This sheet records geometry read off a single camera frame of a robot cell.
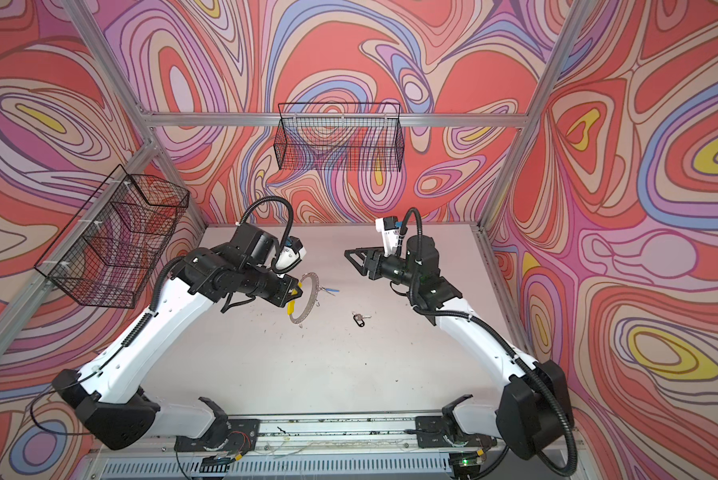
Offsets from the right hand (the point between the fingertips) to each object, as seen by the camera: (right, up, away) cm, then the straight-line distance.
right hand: (354, 259), depth 73 cm
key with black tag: (+1, -19, +20) cm, 28 cm away
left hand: (-12, -7, -4) cm, 14 cm away
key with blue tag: (-7, -8, +4) cm, 11 cm away
